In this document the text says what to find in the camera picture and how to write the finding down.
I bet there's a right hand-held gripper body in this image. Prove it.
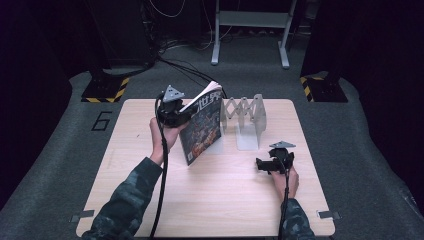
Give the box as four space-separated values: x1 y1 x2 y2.
266 140 297 175

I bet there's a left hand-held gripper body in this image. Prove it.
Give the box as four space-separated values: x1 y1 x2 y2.
155 84 194 129

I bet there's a dark illustrated magazine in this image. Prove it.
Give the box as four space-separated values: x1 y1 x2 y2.
178 80 224 167

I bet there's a grey expandable book rack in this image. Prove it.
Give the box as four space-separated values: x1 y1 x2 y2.
213 93 268 152

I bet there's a person's right hand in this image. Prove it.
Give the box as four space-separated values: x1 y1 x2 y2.
270 165 300 203

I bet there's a person's left hand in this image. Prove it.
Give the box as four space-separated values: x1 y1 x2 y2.
148 116 190 167

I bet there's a black yellow striped stand base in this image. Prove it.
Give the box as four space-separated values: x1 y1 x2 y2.
80 75 131 104
299 74 349 104

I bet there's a dark equipment cabinet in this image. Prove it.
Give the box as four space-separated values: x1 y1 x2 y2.
85 0 158 69

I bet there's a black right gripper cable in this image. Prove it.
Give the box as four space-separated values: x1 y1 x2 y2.
277 156 292 240

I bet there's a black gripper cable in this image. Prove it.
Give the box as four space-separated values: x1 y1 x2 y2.
148 94 170 240
277 156 292 240

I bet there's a black floor cable bundle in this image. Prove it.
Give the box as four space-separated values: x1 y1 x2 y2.
155 54 228 100

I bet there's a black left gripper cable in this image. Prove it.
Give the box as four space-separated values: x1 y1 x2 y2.
148 94 170 240

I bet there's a grey table edge bracket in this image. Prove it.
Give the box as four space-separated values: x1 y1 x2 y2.
316 210 342 221
69 209 96 224

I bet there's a white hanging cable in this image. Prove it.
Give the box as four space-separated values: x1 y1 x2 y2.
148 0 188 19

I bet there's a white metal desk frame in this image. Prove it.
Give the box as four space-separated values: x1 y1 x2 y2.
210 0 298 70

